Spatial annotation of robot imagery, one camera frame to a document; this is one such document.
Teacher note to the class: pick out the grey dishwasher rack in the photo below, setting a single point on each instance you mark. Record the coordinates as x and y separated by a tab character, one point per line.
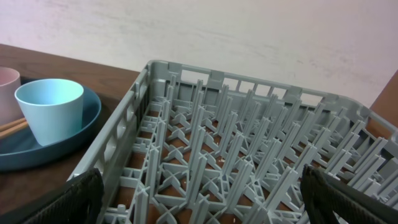
193	145

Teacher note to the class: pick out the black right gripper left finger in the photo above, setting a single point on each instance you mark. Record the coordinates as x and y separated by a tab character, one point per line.
79	200

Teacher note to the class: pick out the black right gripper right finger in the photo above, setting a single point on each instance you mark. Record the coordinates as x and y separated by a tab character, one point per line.
325	197

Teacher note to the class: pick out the pink cup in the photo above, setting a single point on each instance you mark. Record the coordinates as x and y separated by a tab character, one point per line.
10	82

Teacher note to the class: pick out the dark blue plate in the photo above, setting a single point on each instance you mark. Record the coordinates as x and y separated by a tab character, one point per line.
21	150

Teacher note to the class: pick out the light blue cup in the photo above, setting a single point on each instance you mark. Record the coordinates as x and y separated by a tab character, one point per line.
52	107

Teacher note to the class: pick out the wooden chopstick right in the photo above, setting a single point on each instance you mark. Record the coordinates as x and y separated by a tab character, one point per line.
13	123

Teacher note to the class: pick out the wooden chopstick left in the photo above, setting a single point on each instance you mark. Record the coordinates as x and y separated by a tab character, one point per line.
13	129

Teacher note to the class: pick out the wooden chopstick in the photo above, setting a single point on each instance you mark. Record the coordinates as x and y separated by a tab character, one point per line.
13	129
13	123

